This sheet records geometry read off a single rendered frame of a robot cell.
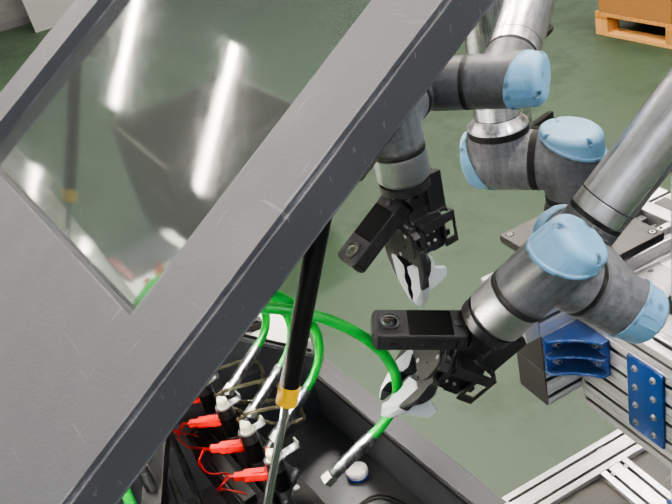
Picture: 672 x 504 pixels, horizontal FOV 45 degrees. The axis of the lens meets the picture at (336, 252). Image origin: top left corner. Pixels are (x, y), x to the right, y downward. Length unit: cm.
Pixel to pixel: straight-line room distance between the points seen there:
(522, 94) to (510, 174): 48
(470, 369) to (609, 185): 28
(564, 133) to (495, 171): 14
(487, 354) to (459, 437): 174
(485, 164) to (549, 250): 70
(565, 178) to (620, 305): 63
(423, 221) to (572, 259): 33
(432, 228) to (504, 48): 26
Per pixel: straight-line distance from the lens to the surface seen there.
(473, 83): 112
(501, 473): 261
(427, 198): 116
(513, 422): 276
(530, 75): 110
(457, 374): 100
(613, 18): 591
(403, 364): 106
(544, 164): 155
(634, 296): 96
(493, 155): 156
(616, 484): 227
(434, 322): 97
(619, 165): 104
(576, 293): 91
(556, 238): 88
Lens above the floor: 192
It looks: 30 degrees down
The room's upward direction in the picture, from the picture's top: 14 degrees counter-clockwise
